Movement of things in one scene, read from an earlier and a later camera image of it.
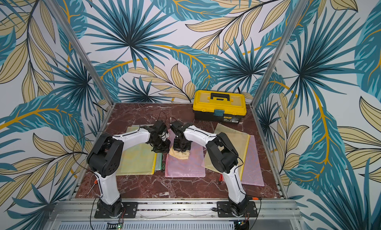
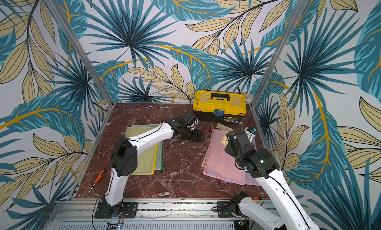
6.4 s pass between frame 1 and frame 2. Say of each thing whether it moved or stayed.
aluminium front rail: stayed
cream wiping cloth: moved
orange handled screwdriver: stayed
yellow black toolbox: stayed
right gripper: moved
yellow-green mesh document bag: stayed
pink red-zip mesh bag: moved
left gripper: moved
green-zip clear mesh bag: stayed
